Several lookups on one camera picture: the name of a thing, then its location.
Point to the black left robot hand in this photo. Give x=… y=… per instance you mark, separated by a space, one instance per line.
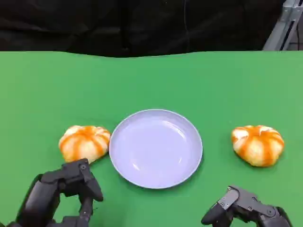
x=45 y=196

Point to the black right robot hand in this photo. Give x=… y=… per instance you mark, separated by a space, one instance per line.
x=248 y=208

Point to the orange and white bread roll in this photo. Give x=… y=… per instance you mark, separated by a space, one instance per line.
x=258 y=145
x=84 y=143

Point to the lilac plate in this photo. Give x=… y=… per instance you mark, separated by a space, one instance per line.
x=155 y=149

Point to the green table cloth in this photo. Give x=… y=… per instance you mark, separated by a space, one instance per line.
x=151 y=89

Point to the black backdrop curtain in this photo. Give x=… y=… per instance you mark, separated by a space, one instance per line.
x=132 y=24

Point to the grey aluminium frame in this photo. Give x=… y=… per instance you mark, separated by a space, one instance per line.
x=285 y=26

